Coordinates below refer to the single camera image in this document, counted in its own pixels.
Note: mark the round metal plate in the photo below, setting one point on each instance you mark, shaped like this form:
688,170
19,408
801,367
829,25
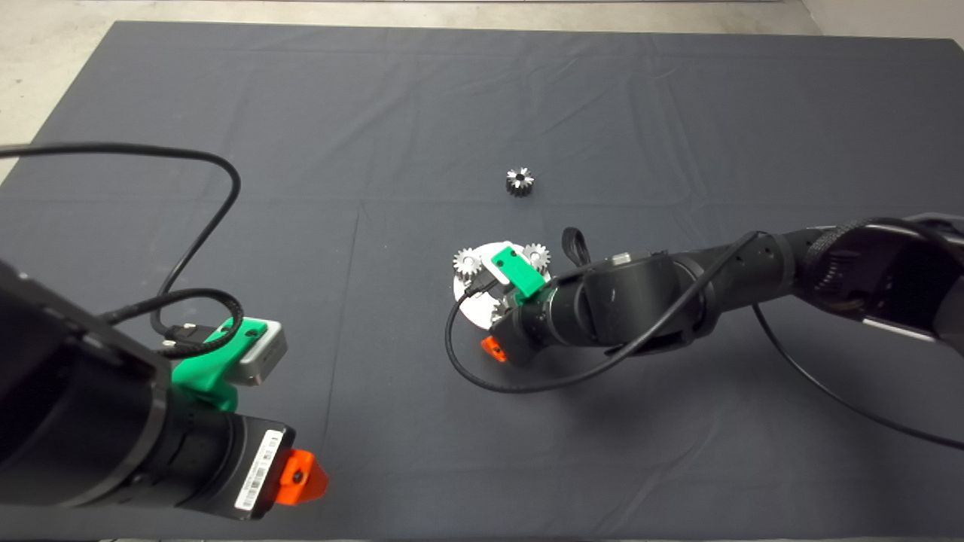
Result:
476,312

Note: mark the green right camera mount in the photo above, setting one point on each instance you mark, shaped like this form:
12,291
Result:
520,272

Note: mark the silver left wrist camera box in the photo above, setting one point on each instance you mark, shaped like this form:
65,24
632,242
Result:
263,361

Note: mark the dark grey table cloth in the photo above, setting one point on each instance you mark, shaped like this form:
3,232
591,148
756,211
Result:
602,467

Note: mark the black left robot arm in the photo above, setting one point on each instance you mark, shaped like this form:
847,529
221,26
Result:
75,391

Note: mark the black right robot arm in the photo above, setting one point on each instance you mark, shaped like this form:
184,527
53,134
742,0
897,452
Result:
640,301

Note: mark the steel spur gear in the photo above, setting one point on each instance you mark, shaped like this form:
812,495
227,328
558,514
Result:
538,252
461,265

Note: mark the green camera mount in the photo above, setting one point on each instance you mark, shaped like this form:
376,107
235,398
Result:
199,380
520,272

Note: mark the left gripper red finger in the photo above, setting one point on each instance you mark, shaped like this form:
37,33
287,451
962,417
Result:
310,485

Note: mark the small steel bevel gear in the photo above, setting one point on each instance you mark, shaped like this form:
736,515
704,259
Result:
520,190

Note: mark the large steel bevel gear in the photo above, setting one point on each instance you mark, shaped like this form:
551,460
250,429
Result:
501,307

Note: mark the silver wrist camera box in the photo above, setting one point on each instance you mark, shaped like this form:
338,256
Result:
263,361
503,277

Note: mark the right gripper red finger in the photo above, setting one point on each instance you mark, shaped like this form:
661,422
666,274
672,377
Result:
493,348

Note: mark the green left camera mount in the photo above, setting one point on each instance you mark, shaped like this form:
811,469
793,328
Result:
199,380

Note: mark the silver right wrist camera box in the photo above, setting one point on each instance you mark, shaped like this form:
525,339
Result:
503,277

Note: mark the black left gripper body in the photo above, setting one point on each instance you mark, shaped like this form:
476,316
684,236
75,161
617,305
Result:
226,467

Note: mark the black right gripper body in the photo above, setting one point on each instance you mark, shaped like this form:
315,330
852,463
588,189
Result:
527,331

